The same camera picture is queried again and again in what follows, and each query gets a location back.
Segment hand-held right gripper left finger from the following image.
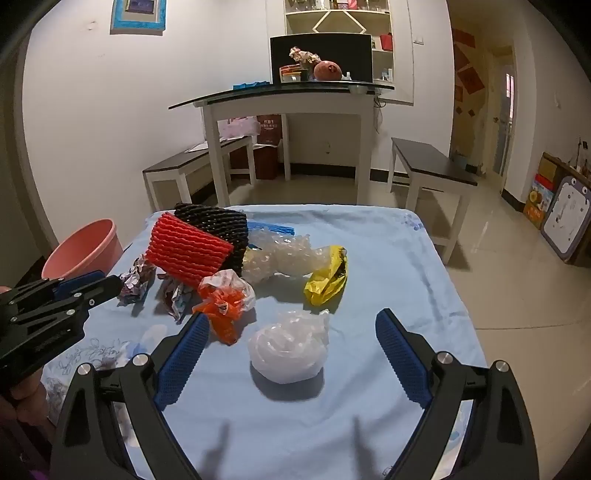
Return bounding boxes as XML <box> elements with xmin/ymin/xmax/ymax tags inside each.
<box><xmin>50</xmin><ymin>313</ymin><xmax>211</xmax><ymax>480</ymax></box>

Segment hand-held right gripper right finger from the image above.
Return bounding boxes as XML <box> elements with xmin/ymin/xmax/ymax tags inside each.
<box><xmin>375</xmin><ymin>308</ymin><xmax>541</xmax><ymax>480</ymax></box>

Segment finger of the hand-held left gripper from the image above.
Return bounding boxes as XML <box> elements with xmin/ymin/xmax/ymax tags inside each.
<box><xmin>0</xmin><ymin>271</ymin><xmax>108</xmax><ymax>319</ymax></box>
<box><xmin>11</xmin><ymin>275</ymin><xmax>123</xmax><ymax>344</ymax></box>

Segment silver foil wrapper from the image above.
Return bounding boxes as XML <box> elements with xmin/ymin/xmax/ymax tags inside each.
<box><xmin>116</xmin><ymin>256</ymin><xmax>158</xmax><ymax>308</ymax></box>

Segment pink plastic bucket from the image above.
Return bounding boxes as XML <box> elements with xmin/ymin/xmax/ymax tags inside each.
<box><xmin>41</xmin><ymin>219</ymin><xmax>124</xmax><ymax>281</ymax></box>

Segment orange and white plastic bag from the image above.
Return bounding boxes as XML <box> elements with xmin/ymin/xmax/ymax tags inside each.
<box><xmin>198</xmin><ymin>270</ymin><xmax>256</xmax><ymax>346</ymax></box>

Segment black foam net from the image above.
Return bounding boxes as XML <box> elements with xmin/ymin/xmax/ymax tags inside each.
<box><xmin>174</xmin><ymin>203</ymin><xmax>250</xmax><ymax>275</ymax></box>

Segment clear bubble wrap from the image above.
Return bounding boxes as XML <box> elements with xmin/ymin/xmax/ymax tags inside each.
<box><xmin>242</xmin><ymin>230</ymin><xmax>333</xmax><ymax>283</ymax></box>

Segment person's left hand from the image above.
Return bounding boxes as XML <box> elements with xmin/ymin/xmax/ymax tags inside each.
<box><xmin>0</xmin><ymin>369</ymin><xmax>49</xmax><ymax>428</ymax></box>

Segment crumpled dark foil wrapper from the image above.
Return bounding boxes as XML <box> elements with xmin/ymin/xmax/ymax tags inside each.
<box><xmin>157</xmin><ymin>274</ymin><xmax>199</xmax><ymax>324</ymax></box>

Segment light blue floral tablecloth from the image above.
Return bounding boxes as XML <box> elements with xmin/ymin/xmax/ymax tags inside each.
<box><xmin>39</xmin><ymin>205</ymin><xmax>490</xmax><ymax>480</ymax></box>

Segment red foam net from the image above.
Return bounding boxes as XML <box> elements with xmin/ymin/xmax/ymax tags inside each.
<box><xmin>147</xmin><ymin>211</ymin><xmax>235</xmax><ymax>287</ymax></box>

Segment yellow plastic bag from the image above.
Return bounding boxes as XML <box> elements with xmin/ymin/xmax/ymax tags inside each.
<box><xmin>303</xmin><ymin>244</ymin><xmax>349</xmax><ymax>306</ymax></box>

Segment dark top white bench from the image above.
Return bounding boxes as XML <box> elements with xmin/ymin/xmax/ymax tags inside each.
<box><xmin>390</xmin><ymin>137</ymin><xmax>478</xmax><ymax>265</ymax></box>
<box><xmin>142</xmin><ymin>136</ymin><xmax>257</xmax><ymax>212</ymax></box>

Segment blue foam net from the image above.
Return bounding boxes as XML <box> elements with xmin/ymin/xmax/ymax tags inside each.
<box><xmin>247</xmin><ymin>222</ymin><xmax>295</xmax><ymax>236</ymax></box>

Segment pink plastic bag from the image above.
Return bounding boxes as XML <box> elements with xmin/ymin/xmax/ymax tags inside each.
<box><xmin>217</xmin><ymin>116</ymin><xmax>262</xmax><ymax>139</ymax></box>

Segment colourful cardboard box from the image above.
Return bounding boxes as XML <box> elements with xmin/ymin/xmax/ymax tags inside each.
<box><xmin>523</xmin><ymin>152</ymin><xmax>571</xmax><ymax>229</ymax></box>

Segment children's drawing board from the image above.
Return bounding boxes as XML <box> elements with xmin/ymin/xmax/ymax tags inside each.
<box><xmin>540</xmin><ymin>174</ymin><xmax>591</xmax><ymax>261</ymax></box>

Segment white door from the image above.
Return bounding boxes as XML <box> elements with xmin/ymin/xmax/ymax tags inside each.
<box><xmin>489</xmin><ymin>46</ymin><xmax>518</xmax><ymax>176</ymax></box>

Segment white table with glass top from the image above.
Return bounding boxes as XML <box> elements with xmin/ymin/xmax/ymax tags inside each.
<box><xmin>167</xmin><ymin>82</ymin><xmax>396</xmax><ymax>208</ymax></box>

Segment red orange container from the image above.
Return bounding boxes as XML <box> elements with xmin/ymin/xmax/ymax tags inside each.
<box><xmin>279</xmin><ymin>65</ymin><xmax>310</xmax><ymax>84</ymax></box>

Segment red round ornament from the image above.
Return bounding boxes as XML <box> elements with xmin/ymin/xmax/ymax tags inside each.
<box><xmin>314</xmin><ymin>60</ymin><xmax>343</xmax><ymax>81</ymax></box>

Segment artificial flower bouquet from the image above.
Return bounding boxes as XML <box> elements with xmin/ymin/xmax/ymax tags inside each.
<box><xmin>289</xmin><ymin>46</ymin><xmax>321</xmax><ymax>70</ymax></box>

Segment black monitor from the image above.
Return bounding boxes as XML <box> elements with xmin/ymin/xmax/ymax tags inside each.
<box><xmin>270</xmin><ymin>33</ymin><xmax>373</xmax><ymax>84</ymax></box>

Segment blue framed wall panel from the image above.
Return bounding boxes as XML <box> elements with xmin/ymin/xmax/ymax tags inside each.
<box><xmin>110</xmin><ymin>0</ymin><xmax>166</xmax><ymax>34</ymax></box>

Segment red wall decorations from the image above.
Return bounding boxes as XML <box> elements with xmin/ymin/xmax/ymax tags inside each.
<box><xmin>452</xmin><ymin>28</ymin><xmax>485</xmax><ymax>121</ymax></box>

